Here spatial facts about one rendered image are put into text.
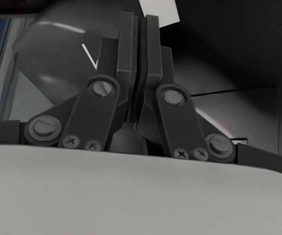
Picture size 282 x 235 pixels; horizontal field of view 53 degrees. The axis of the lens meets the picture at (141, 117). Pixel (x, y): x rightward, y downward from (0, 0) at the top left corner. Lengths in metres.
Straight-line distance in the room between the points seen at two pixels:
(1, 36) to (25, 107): 0.40
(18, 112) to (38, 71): 0.91
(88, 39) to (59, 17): 0.02
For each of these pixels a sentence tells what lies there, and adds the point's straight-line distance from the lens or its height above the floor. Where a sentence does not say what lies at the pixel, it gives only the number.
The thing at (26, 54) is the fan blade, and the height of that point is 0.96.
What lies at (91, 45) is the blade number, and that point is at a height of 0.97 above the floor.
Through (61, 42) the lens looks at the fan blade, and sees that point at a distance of 0.17.
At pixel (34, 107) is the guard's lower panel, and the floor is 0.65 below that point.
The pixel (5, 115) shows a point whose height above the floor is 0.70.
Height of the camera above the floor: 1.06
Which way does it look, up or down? 22 degrees down
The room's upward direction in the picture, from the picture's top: 177 degrees counter-clockwise
